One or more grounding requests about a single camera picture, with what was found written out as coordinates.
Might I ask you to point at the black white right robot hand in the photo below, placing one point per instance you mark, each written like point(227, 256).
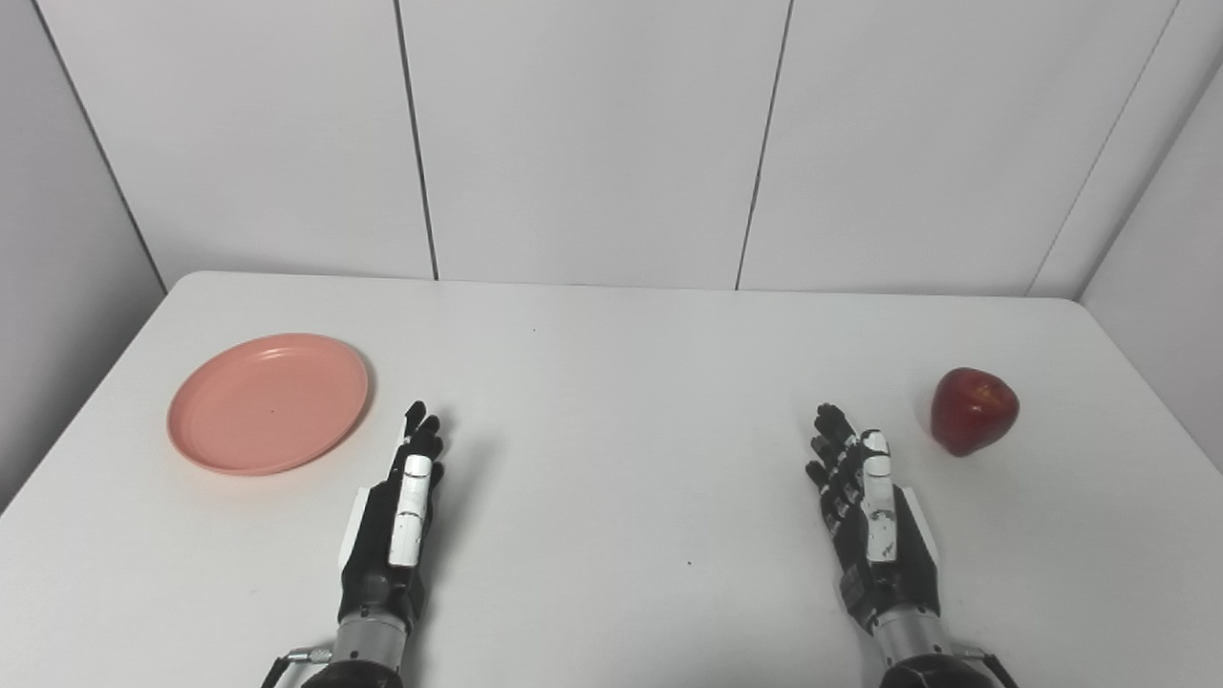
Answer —
point(893, 573)

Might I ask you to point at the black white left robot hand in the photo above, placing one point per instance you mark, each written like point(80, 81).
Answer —
point(377, 564)

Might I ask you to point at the red apple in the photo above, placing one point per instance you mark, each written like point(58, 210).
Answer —
point(973, 413)

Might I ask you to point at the pink plastic plate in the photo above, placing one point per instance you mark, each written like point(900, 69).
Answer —
point(268, 406)

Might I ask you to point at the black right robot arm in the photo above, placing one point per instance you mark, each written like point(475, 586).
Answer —
point(917, 659)

